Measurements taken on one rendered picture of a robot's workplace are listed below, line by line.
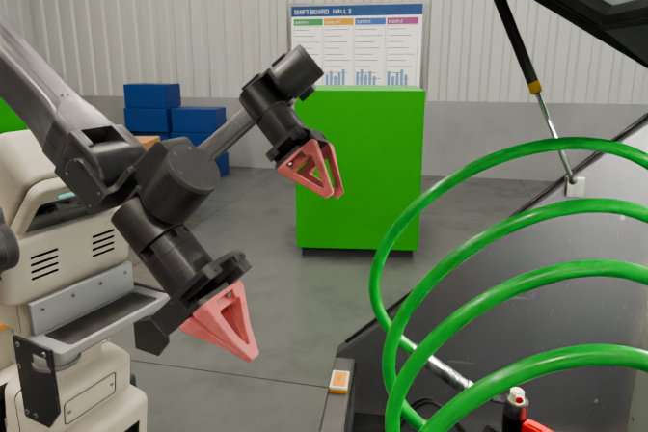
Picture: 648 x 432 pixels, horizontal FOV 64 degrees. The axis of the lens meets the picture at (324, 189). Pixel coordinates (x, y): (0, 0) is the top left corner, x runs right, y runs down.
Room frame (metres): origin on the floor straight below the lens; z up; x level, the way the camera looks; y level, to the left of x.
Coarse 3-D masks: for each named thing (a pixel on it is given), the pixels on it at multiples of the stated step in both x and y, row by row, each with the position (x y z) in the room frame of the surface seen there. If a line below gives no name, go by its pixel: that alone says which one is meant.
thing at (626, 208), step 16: (544, 208) 0.46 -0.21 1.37; (560, 208) 0.46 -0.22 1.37; (576, 208) 0.46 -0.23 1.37; (592, 208) 0.46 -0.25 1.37; (608, 208) 0.45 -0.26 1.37; (624, 208) 0.45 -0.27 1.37; (640, 208) 0.45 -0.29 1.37; (496, 224) 0.48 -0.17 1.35; (512, 224) 0.47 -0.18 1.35; (528, 224) 0.47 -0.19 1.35; (480, 240) 0.47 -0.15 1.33; (448, 256) 0.48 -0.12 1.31; (464, 256) 0.47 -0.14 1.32; (432, 272) 0.48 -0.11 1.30; (448, 272) 0.48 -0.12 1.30; (416, 288) 0.48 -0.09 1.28; (416, 304) 0.48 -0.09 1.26; (400, 320) 0.48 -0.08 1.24; (400, 336) 0.48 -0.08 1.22; (384, 352) 0.49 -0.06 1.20; (384, 368) 0.48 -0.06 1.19; (416, 416) 0.48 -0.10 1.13
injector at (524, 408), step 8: (504, 400) 0.55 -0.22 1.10; (504, 408) 0.54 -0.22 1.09; (512, 408) 0.53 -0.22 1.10; (520, 408) 0.53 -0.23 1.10; (504, 416) 0.54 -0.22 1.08; (512, 416) 0.53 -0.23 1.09; (520, 416) 0.53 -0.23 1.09; (504, 424) 0.54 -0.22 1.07; (512, 424) 0.53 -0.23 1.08; (520, 424) 0.53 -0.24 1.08
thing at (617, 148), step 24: (528, 144) 0.54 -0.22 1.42; (552, 144) 0.54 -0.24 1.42; (576, 144) 0.54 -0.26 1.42; (600, 144) 0.53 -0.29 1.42; (624, 144) 0.53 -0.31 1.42; (480, 168) 0.55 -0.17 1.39; (432, 192) 0.56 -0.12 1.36; (408, 216) 0.56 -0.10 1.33; (384, 240) 0.57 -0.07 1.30; (384, 312) 0.57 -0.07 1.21
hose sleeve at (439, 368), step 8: (416, 344) 0.57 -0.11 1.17; (432, 360) 0.56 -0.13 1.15; (432, 368) 0.55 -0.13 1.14; (440, 368) 0.55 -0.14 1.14; (448, 368) 0.56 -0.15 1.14; (440, 376) 0.55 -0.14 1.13; (448, 376) 0.55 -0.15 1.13; (456, 376) 0.55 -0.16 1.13; (448, 384) 0.55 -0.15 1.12; (456, 384) 0.55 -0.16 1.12; (464, 384) 0.55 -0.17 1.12
